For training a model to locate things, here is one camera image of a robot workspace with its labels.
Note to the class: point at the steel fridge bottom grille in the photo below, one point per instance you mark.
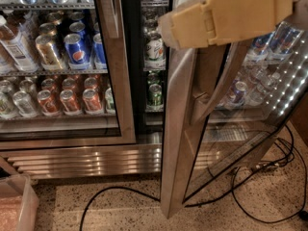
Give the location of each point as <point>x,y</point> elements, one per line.
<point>175,164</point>

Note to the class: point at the iced tea bottle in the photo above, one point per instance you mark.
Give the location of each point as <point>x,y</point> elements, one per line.
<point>19,47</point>

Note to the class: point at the glass fridge door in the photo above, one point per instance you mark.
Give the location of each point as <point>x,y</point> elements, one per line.
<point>31,109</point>
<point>206,92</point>

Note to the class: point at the red soda can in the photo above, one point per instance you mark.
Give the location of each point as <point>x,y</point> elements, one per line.
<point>70,102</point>

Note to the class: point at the clear plastic storage bin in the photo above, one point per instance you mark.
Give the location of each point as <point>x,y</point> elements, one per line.
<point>18,204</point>

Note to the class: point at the gold soda can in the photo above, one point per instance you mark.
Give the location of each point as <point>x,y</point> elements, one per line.
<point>50,55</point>

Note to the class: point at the water bottle white cap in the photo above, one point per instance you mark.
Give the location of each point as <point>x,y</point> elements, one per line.
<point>263,89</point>

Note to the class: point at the blue Pepsi can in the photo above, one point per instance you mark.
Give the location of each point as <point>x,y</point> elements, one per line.
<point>77,51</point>

